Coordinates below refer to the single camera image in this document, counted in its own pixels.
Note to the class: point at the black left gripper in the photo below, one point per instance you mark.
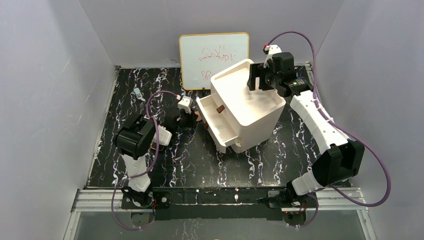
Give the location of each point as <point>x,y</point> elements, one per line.
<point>185,119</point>

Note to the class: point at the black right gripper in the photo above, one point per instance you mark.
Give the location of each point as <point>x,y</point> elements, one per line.
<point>263,77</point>

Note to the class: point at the white drawer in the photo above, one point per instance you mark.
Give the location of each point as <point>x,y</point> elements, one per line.
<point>218,126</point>

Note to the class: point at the black gold compact case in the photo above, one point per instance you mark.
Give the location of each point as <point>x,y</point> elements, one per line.
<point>156,147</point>

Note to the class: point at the round pink makeup compact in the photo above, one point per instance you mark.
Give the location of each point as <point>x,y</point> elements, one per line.
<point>198,116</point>

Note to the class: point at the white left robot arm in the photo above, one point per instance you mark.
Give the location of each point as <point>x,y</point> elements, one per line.
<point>135,138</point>

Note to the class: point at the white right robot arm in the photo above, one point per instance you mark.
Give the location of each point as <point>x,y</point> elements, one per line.
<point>340,156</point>

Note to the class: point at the brown leather drawer pull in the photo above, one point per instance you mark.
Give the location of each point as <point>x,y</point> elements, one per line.
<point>220,109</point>

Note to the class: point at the white drawer organizer box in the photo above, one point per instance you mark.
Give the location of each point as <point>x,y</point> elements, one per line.
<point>252,114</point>

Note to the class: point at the small light blue eraser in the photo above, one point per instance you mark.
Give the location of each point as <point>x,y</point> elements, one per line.
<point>138,94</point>

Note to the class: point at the yellow framed whiteboard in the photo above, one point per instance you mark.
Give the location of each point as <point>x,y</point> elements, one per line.
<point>203,55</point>

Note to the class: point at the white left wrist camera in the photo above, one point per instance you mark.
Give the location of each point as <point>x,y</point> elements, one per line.
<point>185,104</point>

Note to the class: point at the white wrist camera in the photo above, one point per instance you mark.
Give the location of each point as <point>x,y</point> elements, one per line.
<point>269,50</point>
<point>185,104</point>

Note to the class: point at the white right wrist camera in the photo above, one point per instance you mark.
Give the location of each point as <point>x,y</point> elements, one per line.
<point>269,50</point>

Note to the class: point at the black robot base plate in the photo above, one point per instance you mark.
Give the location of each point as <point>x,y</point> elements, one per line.
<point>270,203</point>

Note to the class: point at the aluminium rail frame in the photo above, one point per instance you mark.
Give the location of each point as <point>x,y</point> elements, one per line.
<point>98,215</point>

